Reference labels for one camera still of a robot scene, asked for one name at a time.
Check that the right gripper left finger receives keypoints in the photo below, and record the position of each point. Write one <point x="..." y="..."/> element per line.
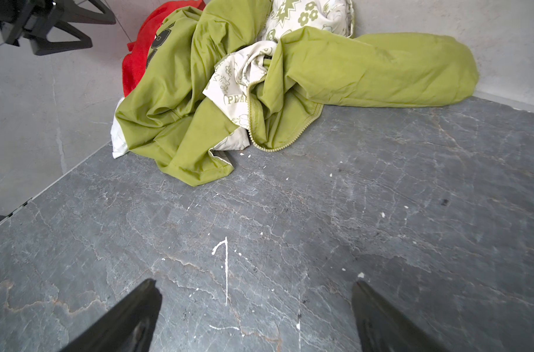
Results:
<point x="128" y="326"/>

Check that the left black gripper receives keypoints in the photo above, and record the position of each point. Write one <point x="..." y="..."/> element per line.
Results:
<point x="34" y="20"/>

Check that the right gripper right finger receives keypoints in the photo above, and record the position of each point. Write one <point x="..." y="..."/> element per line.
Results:
<point x="382" y="327"/>

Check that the red cloth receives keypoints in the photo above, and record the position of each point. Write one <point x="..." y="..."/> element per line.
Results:
<point x="135" y="62"/>

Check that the plain white cloth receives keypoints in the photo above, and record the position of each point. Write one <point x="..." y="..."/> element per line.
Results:
<point x="118" y="140"/>

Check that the green cloth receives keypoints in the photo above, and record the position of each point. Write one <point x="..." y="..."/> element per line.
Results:
<point x="168" y="118"/>

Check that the white floral patterned cloth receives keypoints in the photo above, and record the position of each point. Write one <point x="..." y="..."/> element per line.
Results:
<point x="234" y="75"/>

